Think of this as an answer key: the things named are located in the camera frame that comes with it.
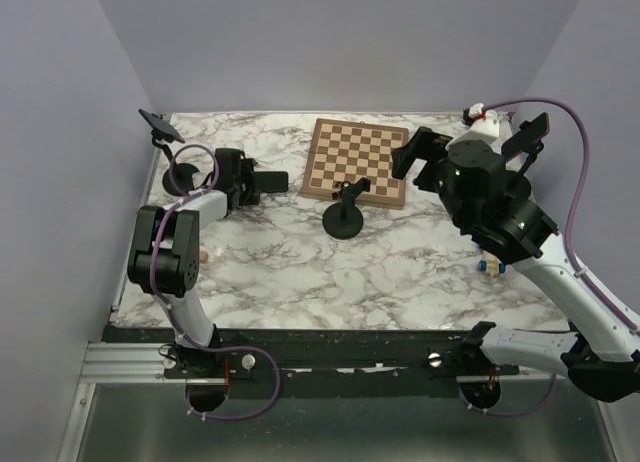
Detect black smartphone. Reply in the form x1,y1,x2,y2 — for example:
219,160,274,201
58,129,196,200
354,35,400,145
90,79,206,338
254,171,289,194

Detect black phone stand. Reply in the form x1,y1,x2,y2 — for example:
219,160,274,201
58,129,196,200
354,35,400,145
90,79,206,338
505,142,544,199
322,178,371,240
152,132,199,196

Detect black phone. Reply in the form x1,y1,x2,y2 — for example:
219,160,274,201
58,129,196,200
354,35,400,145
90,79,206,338
138,109,185,144

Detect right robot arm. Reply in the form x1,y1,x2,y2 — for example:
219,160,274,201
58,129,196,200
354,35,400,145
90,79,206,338
391,121,639,402

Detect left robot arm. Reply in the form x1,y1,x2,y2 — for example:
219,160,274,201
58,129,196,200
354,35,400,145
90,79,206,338
127,149,255,377

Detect red-edged phone on right stand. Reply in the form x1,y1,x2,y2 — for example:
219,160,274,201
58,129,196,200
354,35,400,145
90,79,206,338
500,112,549,160

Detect wooden chessboard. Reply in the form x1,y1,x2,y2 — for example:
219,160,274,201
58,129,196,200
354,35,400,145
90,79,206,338
301,118,409,209

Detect wooden toy car blue wheels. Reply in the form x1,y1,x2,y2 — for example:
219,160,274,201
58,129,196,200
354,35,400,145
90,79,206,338
477,250,506,277

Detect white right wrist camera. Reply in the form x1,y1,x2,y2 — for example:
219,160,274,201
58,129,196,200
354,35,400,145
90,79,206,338
462,103,500,144

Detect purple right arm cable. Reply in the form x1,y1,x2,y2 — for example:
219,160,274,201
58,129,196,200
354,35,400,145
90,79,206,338
472,97,640,416

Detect aluminium frame rail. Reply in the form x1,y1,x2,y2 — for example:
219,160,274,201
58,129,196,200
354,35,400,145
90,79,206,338
78,339,612,383

